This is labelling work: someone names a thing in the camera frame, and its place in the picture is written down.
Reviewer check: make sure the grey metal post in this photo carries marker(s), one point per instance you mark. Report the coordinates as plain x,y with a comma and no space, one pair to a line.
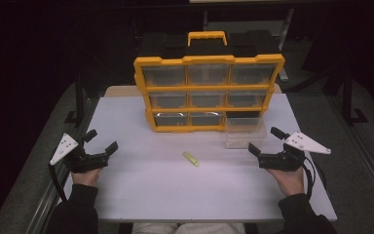
285,45

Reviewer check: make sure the person's left hand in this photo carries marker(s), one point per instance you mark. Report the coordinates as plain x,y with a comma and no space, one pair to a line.
86,178

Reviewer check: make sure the small yellow-green bar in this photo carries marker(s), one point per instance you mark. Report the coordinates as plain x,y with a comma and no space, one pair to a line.
191,159

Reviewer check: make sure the aluminium frame rail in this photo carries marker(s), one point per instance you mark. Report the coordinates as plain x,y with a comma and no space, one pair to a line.
45,195
363,162

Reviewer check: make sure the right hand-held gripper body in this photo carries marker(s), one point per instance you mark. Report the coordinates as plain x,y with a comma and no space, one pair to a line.
282,161

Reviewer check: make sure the person's right hand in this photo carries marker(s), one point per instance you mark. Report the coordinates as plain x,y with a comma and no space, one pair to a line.
289,182

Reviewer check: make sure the yellow and black organizer cabinet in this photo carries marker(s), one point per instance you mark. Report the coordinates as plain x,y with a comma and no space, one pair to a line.
188,88

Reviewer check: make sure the clear plastic drawer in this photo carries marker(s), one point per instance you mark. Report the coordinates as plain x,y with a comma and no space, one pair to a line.
245,133

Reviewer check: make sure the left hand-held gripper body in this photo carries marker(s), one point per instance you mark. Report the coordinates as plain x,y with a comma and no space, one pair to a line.
84,161

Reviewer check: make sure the set of clear cabinet drawers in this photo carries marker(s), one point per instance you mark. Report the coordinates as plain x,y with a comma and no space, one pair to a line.
207,99

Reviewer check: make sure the black metal stand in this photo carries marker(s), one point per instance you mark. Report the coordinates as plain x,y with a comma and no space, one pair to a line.
78,107
349,104

